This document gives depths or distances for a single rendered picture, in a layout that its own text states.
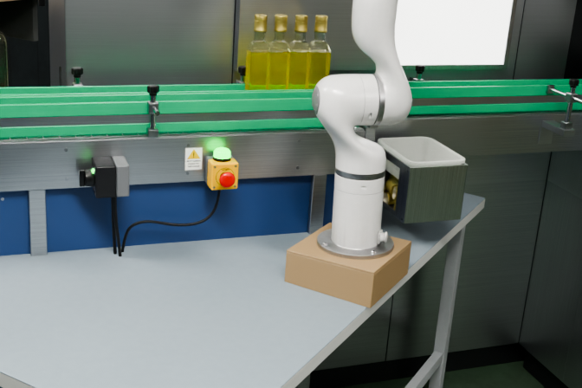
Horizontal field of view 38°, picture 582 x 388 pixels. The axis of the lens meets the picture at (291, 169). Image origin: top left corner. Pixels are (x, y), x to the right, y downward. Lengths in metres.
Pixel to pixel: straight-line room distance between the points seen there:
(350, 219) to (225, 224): 0.41
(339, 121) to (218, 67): 0.62
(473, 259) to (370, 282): 1.11
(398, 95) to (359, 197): 0.26
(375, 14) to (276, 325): 0.71
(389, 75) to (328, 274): 0.49
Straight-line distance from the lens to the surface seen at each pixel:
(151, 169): 2.15
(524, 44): 2.87
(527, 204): 3.07
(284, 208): 2.31
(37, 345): 1.82
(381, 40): 1.90
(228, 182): 2.10
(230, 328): 1.86
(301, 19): 2.31
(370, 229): 2.03
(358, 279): 1.97
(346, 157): 1.97
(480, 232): 3.00
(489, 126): 2.61
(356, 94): 1.92
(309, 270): 2.03
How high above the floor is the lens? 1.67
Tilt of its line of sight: 19 degrees down
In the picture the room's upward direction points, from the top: 4 degrees clockwise
